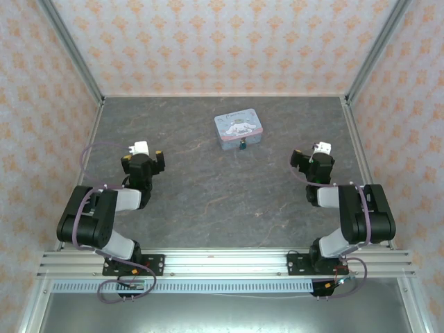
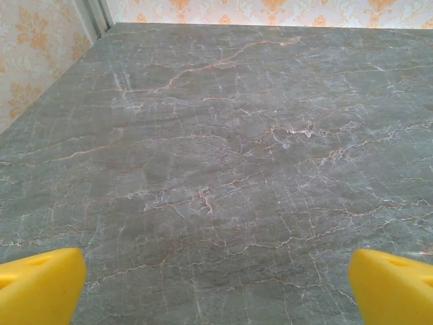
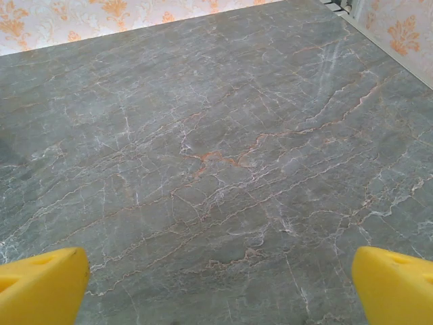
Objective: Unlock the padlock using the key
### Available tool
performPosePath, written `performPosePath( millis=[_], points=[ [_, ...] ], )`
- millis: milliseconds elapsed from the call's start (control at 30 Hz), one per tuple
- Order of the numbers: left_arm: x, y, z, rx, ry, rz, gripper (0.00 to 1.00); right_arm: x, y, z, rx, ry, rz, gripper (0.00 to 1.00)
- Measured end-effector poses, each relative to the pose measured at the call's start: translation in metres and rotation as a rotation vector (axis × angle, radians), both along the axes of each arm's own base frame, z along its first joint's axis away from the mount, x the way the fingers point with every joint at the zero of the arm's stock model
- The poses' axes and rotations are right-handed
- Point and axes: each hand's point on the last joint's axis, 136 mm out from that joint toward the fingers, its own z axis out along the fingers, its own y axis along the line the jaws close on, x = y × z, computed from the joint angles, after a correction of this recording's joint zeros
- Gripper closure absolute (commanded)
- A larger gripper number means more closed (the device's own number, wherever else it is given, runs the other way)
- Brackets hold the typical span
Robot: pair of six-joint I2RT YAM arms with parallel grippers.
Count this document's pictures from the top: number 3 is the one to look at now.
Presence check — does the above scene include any aluminium frame post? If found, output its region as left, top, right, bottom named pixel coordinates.
left=348, top=0, right=371, bottom=20

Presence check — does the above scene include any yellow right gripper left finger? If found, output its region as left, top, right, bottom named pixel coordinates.
left=0, top=246, right=91, bottom=325

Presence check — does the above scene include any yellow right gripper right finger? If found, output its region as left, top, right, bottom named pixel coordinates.
left=350, top=245, right=433, bottom=325

